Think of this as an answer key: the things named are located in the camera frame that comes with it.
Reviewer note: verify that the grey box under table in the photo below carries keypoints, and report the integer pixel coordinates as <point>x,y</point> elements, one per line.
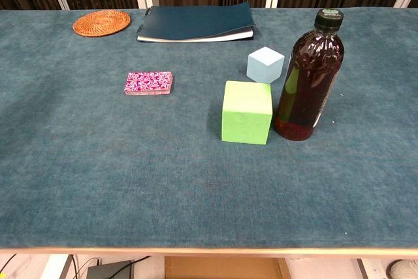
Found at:
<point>109,270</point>

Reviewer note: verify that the teal table cloth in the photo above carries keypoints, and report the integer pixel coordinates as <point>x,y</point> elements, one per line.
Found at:
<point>163,177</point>

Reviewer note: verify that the brown cardboard box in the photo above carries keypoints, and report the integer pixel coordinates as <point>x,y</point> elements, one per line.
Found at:
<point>225,269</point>

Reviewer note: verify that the dark tea plastic bottle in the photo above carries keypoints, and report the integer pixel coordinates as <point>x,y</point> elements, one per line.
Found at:
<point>310,79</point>

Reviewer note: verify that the pink patterned card deck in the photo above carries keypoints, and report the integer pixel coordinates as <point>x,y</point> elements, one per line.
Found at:
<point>148,81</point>

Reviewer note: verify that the white shoe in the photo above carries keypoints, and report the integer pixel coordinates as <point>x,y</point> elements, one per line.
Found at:
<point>404,270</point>

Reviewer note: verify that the round woven rattan coaster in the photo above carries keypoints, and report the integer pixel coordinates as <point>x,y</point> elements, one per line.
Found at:
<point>102,23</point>

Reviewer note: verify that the light blue foam cube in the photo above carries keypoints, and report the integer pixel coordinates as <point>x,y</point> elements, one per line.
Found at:
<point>264,66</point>

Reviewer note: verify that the green foam cube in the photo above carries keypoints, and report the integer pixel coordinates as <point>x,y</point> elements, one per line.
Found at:
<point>246,115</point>

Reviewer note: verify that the dark blue spiral notebook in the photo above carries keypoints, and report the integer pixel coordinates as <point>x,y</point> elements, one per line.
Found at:
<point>196,21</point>

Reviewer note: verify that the white table leg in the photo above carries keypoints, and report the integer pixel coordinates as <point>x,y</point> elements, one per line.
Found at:
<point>364,269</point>
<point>55,267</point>

